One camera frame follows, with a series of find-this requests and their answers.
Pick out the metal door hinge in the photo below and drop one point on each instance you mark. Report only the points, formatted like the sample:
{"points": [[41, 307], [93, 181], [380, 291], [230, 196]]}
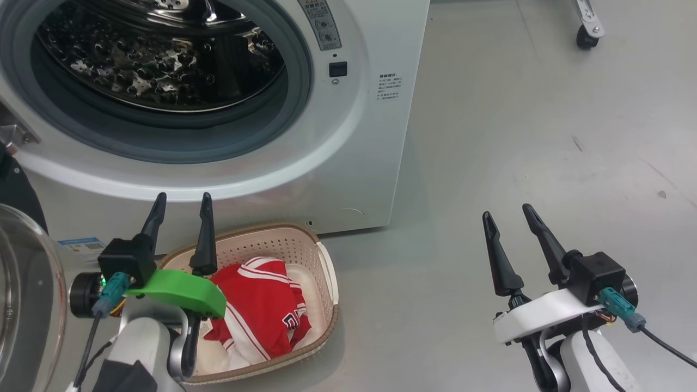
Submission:
{"points": [[13, 133]]}

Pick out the black round glass washer door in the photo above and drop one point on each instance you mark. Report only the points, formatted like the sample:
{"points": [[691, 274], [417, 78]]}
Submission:
{"points": [[27, 305]]}

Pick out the red and white garment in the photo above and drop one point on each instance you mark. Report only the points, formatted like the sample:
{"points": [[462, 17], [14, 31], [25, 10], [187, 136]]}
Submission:
{"points": [[261, 305]]}

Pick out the white front-load washing machine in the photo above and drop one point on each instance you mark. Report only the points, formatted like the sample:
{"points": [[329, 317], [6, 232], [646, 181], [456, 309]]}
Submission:
{"points": [[354, 163]]}

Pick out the black door latch socket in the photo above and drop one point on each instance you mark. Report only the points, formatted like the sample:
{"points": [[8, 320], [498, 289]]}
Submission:
{"points": [[337, 69]]}

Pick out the cream perforated laundry basket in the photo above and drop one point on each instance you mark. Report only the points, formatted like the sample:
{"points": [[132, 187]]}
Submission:
{"points": [[321, 261]]}

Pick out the grey warning label strip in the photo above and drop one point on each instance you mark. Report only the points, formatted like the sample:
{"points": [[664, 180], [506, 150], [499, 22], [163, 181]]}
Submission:
{"points": [[321, 24]]}

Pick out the black caster wheel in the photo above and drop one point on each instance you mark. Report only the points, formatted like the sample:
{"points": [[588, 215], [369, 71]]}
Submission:
{"points": [[587, 38]]}

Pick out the round white filter cover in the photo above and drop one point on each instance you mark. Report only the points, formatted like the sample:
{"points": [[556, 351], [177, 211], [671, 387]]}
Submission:
{"points": [[353, 212]]}

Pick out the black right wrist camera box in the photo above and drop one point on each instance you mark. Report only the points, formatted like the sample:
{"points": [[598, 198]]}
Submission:
{"points": [[596, 275]]}

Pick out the blue energy label sticker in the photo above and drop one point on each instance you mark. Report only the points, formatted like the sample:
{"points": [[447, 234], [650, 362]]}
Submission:
{"points": [[81, 250]]}

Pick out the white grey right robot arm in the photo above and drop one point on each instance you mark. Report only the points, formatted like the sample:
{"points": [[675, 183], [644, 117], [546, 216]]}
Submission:
{"points": [[588, 365]]}

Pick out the small printed text sticker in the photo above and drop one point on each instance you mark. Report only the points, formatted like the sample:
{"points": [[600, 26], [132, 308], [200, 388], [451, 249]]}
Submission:
{"points": [[390, 86]]}

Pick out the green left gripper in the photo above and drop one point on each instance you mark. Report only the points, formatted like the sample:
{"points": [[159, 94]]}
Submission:
{"points": [[179, 291]]}

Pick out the perforated steel washer drum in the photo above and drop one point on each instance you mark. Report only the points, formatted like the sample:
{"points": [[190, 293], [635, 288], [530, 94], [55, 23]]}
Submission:
{"points": [[163, 71]]}

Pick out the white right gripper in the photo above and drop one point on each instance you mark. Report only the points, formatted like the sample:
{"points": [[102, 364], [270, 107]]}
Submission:
{"points": [[539, 316]]}

